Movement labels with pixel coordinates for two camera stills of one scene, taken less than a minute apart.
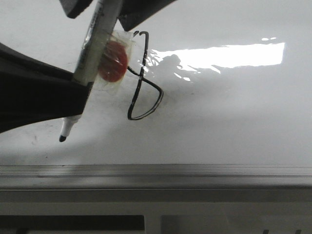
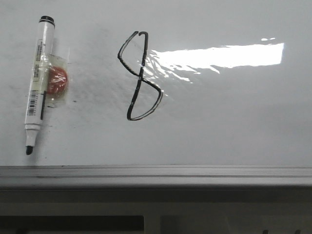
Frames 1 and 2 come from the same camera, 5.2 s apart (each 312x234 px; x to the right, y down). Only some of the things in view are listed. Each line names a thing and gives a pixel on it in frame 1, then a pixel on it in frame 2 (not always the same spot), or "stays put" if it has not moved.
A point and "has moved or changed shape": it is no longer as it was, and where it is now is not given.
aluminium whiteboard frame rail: x=155 y=177 stays put
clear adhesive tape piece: x=104 y=59 has moved or changed shape
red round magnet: x=113 y=63 has moved or changed shape
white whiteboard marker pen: x=105 y=20 to x=38 y=90
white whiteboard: x=214 y=82 stays put
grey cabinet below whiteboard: x=149 y=211 stays put
